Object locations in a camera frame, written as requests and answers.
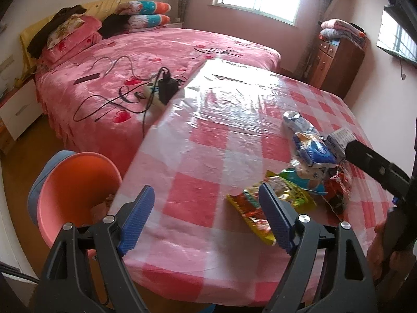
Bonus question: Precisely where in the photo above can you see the yellow red snack packet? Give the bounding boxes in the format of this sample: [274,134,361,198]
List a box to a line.
[227,189,278,246]

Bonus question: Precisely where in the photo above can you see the person's right hand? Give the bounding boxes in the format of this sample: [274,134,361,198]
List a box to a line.
[367,222,387,281]

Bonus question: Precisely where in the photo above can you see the pink folded pillow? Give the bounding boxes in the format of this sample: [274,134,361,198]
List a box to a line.
[41,16,103,64]

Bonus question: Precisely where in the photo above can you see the black thin cable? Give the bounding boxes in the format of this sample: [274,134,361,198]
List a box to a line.
[73,55,154,123]

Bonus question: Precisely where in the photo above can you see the black power adapter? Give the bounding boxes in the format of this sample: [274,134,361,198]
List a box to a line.
[157,67,180,105]

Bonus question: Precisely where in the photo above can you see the white bedside cabinet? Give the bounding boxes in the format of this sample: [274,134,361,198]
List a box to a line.
[0,78,44,141]

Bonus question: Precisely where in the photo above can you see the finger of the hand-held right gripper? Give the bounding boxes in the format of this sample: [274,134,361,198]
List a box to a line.
[345,140,412,200]

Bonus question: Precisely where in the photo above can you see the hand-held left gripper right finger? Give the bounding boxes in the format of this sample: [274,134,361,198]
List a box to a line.
[259,183,375,313]

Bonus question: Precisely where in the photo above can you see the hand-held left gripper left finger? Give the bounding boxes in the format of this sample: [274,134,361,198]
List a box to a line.
[38,185,155,313]

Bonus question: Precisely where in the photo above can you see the red milk tea bag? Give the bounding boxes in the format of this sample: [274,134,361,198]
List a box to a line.
[324,165,354,216]

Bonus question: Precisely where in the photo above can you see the pink packet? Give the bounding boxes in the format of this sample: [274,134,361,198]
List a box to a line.
[92,197,114,219]

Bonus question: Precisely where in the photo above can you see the silver white snack packet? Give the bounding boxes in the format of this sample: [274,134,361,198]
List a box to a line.
[282,111,320,136]

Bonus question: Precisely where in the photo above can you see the dark clothes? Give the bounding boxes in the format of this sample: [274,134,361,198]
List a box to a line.
[98,14,131,38]
[27,5,86,56]

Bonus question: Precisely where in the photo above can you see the stack of folded blankets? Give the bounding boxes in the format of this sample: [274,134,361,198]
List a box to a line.
[319,19,367,48]

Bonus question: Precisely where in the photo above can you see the yellow headboard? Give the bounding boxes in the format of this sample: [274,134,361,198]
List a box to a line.
[20,0,145,72]

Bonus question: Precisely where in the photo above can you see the green yellow snack packet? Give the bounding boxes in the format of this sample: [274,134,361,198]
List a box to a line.
[264,170,317,211]

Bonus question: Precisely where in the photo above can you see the brown wooden cabinet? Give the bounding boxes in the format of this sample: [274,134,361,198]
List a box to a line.
[308,36,367,100]

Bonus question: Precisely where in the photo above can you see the blue white snack packet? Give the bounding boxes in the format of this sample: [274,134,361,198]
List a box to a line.
[291,133,339,167]

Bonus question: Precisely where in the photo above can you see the wall television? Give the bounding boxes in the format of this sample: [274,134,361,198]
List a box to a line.
[376,5,417,63]

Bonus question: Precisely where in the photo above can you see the cartoon print bolster pillow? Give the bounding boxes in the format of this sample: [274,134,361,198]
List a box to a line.
[118,1,172,15]
[127,14,171,33]

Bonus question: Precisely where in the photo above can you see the floral pillow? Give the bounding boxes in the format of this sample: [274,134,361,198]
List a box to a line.
[47,16,85,50]

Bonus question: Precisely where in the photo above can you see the light blue cartoon packet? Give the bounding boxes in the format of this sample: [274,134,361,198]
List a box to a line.
[288,161,328,197]

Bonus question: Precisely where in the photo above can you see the person's right forearm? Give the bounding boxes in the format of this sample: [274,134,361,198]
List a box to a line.
[375,261,416,304]

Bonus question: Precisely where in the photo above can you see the black power strip cord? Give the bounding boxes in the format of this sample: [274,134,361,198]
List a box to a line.
[142,103,154,138]

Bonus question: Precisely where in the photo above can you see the white charging cable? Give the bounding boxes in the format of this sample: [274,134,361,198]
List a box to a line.
[88,55,115,79]

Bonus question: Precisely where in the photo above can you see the white power strip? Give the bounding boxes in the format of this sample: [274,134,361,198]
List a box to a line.
[144,75,170,110]

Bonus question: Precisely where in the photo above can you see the pink plastic bin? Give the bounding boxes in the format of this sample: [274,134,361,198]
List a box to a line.
[37,152,124,259]

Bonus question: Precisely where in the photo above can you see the blue round stool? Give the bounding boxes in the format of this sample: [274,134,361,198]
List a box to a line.
[27,150,77,226]

